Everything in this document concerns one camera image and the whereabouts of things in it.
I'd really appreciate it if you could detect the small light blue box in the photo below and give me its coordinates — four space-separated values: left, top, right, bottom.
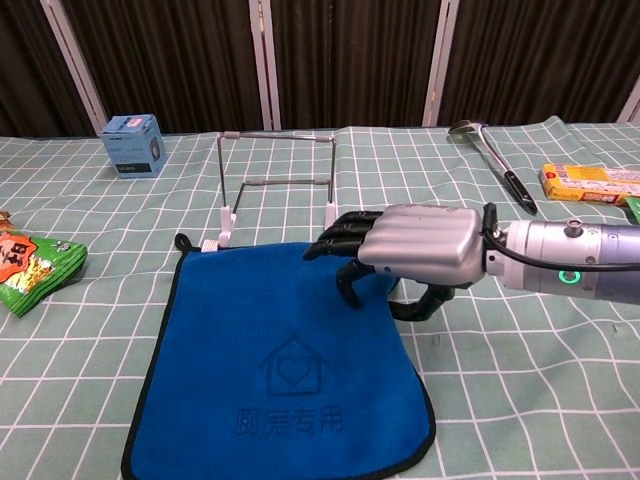
99 113 166 180

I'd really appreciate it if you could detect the small metal wire rack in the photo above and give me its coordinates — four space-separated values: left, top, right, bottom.
215 130 341 249

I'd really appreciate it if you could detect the yellow flat food box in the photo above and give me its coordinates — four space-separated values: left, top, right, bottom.
538 163 640 207

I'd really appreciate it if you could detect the steel ladle with black handle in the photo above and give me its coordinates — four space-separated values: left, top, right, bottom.
447 119 539 216

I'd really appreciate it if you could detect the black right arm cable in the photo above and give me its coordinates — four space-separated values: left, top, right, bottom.
480 202 640 274

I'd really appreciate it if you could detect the blue towel with black trim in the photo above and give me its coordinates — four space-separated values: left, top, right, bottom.
121 232 437 480

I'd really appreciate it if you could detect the green checkered tablecloth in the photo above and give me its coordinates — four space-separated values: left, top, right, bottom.
0 115 640 480

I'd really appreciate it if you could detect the green orange snack bag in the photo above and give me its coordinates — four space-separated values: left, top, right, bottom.
0 210 89 320

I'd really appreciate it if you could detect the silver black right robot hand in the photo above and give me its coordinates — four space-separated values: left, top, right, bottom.
302 203 489 324

